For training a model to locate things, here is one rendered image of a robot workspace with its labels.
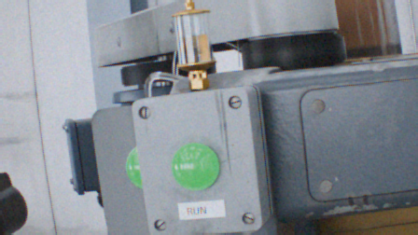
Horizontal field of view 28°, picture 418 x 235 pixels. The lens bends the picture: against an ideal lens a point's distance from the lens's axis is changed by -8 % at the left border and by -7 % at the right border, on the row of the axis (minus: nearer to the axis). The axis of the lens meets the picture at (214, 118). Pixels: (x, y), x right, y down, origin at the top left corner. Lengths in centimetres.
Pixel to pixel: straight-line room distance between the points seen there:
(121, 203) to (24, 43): 536
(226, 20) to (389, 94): 22
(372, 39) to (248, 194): 56
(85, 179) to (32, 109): 530
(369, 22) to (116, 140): 34
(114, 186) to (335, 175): 49
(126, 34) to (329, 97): 44
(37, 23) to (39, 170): 108
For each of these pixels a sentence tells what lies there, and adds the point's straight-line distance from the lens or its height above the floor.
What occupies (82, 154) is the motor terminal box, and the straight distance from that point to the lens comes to 106.
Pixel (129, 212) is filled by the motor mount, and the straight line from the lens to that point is 104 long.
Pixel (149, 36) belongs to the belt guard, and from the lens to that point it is 92.
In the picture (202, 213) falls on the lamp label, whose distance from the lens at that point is 56.
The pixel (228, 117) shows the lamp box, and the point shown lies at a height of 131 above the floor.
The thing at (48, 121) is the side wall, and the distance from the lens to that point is 631.
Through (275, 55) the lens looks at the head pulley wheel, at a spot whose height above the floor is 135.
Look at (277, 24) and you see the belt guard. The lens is 71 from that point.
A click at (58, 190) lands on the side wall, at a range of 634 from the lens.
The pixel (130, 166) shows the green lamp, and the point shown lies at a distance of 58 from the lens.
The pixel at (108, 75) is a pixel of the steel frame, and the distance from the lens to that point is 563.
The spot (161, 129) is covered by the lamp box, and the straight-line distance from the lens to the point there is 56.
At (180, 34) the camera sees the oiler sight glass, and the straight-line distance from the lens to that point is 63.
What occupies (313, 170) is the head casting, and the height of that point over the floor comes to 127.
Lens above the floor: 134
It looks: 3 degrees down
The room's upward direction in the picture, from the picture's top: 7 degrees counter-clockwise
